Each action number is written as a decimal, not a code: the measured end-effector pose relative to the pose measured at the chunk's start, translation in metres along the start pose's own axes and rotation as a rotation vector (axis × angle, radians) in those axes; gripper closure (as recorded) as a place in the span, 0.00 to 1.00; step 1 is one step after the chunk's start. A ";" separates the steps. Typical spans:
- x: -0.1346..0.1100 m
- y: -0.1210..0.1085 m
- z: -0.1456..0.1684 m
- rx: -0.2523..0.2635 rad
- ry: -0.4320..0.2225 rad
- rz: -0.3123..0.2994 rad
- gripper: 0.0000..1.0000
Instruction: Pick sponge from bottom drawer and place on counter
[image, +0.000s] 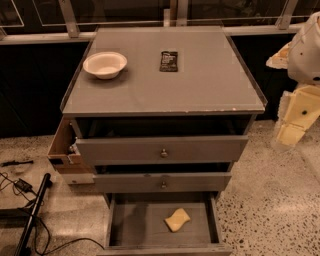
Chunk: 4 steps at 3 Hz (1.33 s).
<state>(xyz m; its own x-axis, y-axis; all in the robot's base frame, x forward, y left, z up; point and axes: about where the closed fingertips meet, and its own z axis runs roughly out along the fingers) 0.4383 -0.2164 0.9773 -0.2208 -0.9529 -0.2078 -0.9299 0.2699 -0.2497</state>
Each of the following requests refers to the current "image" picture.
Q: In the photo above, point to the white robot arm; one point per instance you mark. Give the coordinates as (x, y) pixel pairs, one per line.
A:
(303, 61)

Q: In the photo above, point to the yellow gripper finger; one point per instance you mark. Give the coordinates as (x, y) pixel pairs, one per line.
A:
(288, 134)
(280, 59)

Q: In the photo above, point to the grey drawer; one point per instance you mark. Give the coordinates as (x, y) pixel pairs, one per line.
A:
(139, 140)
(193, 177)
(137, 228)

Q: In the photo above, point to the bottom grey drawer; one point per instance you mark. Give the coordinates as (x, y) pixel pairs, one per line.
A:
(137, 228)

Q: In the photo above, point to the top grey drawer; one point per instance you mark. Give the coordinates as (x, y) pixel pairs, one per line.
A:
(139, 140)

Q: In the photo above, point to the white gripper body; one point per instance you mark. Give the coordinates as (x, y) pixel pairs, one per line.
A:
(305, 56)

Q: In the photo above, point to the white paper bowl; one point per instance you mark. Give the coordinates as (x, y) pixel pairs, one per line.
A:
(105, 65)

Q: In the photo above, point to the black power adapter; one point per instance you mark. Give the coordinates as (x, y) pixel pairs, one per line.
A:
(23, 186)

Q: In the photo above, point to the black tool on floor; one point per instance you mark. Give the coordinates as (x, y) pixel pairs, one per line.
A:
(14, 163)

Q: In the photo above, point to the middle grey drawer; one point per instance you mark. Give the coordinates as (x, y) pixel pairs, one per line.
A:
(193, 177)

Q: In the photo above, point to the grey drawer cabinet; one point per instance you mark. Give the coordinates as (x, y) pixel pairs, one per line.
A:
(211, 78)

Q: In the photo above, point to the drawer knob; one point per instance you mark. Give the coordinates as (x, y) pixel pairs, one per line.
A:
(164, 153)
(163, 185)

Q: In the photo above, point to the metal window railing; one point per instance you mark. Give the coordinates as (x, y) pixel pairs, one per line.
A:
(33, 21)

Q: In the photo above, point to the top drawer knob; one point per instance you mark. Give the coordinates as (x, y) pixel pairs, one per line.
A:
(164, 153)

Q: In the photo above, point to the yellow sponge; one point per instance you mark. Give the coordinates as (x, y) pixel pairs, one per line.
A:
(176, 221)

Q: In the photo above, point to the middle drawer knob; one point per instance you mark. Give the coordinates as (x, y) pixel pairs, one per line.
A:
(163, 185)

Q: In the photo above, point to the black pole on floor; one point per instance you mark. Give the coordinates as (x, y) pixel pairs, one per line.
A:
(22, 248)

